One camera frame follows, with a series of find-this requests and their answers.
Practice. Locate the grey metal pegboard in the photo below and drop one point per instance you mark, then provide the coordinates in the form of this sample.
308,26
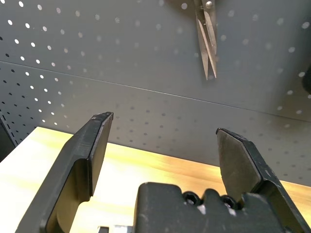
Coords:
145,60

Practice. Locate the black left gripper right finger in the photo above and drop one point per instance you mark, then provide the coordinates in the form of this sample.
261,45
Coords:
243,165

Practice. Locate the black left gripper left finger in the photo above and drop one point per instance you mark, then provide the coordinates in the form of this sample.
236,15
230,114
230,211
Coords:
73,170

